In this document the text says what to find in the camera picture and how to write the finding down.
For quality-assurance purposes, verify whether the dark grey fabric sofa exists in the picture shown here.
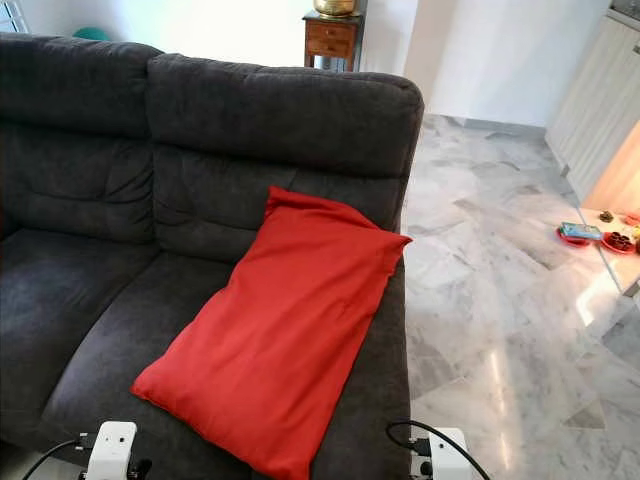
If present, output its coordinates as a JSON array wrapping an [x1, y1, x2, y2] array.
[[0, 32, 426, 480]]

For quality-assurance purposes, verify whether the red pillow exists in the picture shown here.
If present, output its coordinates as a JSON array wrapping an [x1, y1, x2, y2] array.
[[130, 185, 413, 480]]

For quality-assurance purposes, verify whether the teal plastic stool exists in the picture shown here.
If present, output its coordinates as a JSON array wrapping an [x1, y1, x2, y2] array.
[[72, 26, 111, 43]]

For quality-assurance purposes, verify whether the brown wooden side table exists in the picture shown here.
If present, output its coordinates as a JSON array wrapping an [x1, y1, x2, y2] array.
[[302, 10, 365, 73]]

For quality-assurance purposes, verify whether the window with grille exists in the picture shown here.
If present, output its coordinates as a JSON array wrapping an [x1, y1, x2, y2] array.
[[0, 0, 29, 34]]

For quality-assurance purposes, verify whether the red plate with blue packet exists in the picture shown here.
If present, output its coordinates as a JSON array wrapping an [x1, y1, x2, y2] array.
[[557, 221, 604, 248]]

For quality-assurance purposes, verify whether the brass bowl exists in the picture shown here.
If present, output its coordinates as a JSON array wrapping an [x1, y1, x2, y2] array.
[[313, 0, 359, 18]]

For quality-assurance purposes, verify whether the red plate with dark snacks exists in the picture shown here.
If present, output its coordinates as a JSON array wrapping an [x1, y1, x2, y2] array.
[[600, 231, 640, 255]]

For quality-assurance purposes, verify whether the white slatted cabinet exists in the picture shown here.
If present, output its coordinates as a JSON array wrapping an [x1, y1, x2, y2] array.
[[545, 10, 640, 201]]

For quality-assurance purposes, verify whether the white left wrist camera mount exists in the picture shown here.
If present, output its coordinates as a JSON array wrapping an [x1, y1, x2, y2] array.
[[86, 421, 139, 480]]

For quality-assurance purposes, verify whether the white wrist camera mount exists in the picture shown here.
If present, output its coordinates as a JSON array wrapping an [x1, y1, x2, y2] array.
[[414, 428, 472, 480], [86, 421, 139, 480]]

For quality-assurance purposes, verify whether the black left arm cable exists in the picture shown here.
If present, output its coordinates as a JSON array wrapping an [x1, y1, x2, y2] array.
[[21, 435, 89, 480]]

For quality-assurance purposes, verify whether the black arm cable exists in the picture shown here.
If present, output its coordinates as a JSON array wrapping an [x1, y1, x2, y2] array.
[[386, 419, 493, 480], [21, 435, 89, 480]]

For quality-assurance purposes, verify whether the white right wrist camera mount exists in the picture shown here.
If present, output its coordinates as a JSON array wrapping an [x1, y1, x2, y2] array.
[[414, 428, 472, 480]]

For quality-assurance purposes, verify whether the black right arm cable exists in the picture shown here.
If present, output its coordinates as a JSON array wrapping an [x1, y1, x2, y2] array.
[[386, 419, 493, 480]]

